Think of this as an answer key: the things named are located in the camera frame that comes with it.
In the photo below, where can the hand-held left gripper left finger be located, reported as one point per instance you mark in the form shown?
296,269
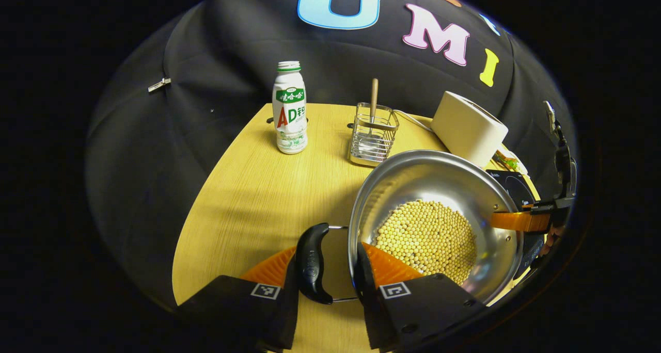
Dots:
290,301

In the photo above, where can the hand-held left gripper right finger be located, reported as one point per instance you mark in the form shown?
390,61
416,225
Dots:
369,296

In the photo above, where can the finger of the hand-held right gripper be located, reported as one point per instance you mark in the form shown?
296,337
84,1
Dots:
516,221

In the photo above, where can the black induction cooktop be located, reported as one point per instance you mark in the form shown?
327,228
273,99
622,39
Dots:
511,185

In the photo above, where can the sandwich with lettuce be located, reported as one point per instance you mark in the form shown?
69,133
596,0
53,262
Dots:
507,160

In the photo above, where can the pile of soybeans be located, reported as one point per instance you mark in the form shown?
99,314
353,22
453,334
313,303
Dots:
426,239

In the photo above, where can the white toaster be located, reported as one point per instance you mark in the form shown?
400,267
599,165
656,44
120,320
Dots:
467,128

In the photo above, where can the white green drink bottle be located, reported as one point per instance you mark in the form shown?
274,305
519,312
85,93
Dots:
290,121

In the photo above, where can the black backdrop cloth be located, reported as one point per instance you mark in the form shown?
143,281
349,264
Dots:
206,84

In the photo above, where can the metal clip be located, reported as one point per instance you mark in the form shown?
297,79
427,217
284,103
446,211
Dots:
159,85

